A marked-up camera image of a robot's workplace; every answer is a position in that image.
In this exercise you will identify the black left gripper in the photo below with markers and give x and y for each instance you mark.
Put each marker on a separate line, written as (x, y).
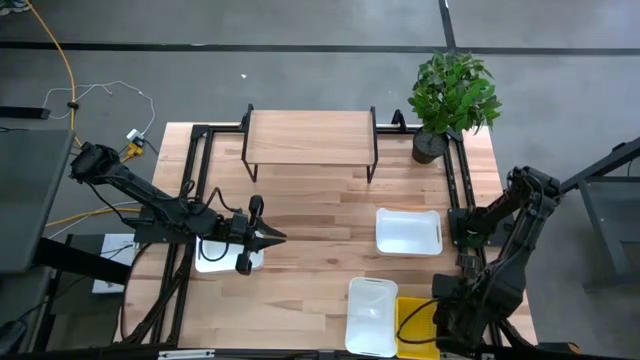
(245, 230)

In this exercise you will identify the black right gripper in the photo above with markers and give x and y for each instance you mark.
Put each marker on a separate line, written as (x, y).
(457, 320)

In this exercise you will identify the yellow plastic basket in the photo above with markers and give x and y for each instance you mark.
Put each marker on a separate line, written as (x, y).
(417, 325)

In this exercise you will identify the white plastic basket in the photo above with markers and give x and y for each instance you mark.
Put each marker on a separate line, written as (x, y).
(225, 266)
(371, 320)
(407, 232)

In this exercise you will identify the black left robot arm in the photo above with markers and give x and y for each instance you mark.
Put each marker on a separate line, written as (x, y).
(145, 192)

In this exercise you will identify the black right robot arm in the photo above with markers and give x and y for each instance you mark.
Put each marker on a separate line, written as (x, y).
(520, 215)

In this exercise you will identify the white paper sheet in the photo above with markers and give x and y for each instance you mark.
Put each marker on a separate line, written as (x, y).
(115, 250)

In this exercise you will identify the yellow plug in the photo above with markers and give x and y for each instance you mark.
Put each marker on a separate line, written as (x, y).
(132, 151)

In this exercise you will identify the white power adapter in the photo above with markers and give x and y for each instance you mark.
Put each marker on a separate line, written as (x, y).
(135, 135)

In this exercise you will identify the dark grey metal stand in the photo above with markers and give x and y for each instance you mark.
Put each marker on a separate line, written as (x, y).
(600, 165)

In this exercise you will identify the green potted plant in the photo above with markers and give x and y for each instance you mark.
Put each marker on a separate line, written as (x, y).
(450, 95)

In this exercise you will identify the dark grey side table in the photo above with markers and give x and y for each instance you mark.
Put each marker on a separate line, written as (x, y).
(30, 200)

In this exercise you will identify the wooden shelf with black frame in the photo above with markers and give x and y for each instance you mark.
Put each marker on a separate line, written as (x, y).
(310, 137)

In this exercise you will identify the black aluminium rig frame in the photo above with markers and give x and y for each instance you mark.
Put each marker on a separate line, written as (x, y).
(220, 129)

